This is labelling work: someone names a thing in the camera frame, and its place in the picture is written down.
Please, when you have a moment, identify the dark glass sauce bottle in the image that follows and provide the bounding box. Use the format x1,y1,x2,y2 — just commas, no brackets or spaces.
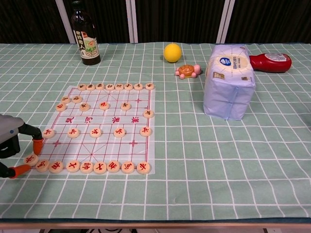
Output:
70,0,101,66

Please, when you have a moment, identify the red ketchup bottle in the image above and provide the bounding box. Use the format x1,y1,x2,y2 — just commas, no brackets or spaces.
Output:
249,53,292,73

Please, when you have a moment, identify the dark ribbed divider panel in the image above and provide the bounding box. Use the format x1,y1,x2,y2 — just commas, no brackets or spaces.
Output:
63,0,131,44
135,0,226,44
226,0,311,44
0,0,70,44

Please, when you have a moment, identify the white divider frame post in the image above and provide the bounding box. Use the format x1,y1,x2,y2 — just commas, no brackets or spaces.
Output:
54,0,75,44
125,0,138,44
217,0,236,44

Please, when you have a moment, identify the orange pink turtle toy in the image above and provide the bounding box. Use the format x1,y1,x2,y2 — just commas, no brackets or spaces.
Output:
175,63,202,80

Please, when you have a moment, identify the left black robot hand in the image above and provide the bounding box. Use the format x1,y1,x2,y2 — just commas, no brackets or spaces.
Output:
0,114,45,180

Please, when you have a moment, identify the green checked tablecloth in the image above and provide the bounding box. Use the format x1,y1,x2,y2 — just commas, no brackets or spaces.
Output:
0,42,311,221

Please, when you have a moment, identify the pale blue tissue pack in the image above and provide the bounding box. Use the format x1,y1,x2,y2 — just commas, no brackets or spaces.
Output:
203,44,257,121

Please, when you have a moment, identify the yellow ball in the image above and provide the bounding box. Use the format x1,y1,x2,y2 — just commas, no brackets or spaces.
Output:
163,43,182,64

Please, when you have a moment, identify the translucent xiangqi board sheet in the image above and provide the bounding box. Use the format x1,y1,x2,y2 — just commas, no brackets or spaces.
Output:
36,84,156,176

